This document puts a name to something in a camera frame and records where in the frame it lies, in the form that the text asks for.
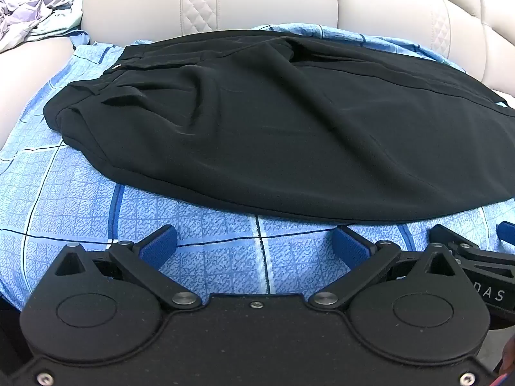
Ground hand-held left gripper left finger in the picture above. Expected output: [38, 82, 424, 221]
[53, 225, 202, 310]

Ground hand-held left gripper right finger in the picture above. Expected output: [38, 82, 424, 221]
[309, 226, 463, 310]

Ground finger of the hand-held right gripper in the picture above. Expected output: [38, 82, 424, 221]
[497, 221, 515, 246]
[430, 225, 485, 259]

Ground black pants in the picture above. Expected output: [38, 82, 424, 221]
[42, 29, 515, 224]

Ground person's right forearm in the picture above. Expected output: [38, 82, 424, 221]
[500, 335, 515, 375]

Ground blue checked bedsheet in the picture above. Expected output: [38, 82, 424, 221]
[0, 22, 515, 316]

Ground pile of crumpled clothes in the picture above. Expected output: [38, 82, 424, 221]
[0, 0, 85, 53]

